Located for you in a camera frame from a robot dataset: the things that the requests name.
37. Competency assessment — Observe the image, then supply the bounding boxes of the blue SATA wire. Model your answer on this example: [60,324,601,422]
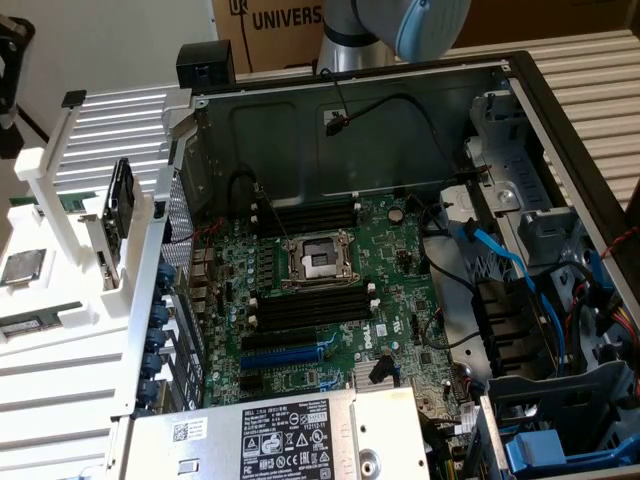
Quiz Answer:
[450,219,576,371]

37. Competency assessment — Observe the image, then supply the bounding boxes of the black clamp stand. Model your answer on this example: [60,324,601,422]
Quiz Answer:
[0,13,36,160]

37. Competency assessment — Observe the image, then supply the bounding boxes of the black plastic block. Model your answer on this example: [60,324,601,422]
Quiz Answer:
[176,40,236,94]

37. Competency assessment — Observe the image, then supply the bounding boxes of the blue plastic drive caddy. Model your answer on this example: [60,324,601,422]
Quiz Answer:
[502,427,569,474]

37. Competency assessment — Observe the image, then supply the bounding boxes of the graphics card with black fan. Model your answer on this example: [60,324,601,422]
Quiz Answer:
[95,157,136,291]

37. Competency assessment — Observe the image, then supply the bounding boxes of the silver CPU chip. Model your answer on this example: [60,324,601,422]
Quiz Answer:
[0,248,48,287]

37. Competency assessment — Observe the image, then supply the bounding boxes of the green RAM stick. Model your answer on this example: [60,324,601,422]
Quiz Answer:
[0,315,43,337]
[9,194,101,213]

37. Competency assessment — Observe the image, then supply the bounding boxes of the blue expansion slot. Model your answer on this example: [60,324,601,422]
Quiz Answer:
[239,346,322,371]

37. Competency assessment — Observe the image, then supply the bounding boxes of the black cable with connector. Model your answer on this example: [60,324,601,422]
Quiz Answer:
[319,67,481,176]

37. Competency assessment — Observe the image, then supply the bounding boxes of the green Dell motherboard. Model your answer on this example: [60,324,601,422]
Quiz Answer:
[189,193,489,416]

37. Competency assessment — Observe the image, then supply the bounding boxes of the metal CPU socket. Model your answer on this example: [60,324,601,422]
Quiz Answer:
[279,228,362,292]

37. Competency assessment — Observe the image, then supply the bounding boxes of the grey metal disk bay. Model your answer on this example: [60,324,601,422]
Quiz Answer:
[464,79,576,266]

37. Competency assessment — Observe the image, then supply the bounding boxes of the silver power supply unit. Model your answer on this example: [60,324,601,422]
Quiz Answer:
[115,385,430,480]

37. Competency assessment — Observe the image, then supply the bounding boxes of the open black PC case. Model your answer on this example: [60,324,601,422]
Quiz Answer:
[102,49,640,480]

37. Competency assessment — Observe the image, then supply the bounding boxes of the brown cardboard box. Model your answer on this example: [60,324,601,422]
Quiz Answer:
[211,0,331,76]

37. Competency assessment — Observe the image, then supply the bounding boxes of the red and black twisted wire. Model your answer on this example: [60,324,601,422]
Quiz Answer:
[599,230,640,259]

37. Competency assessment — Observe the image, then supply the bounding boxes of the black RAM slot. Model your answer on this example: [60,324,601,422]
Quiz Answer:
[249,303,377,333]
[248,282,377,309]
[251,208,362,225]
[248,293,377,321]
[252,217,362,236]
[251,199,362,215]

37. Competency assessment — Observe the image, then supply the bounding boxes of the white parts rack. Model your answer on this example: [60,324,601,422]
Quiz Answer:
[0,89,169,356]

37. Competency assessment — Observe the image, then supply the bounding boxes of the silver chipset heatsink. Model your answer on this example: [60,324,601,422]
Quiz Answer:
[351,356,401,389]

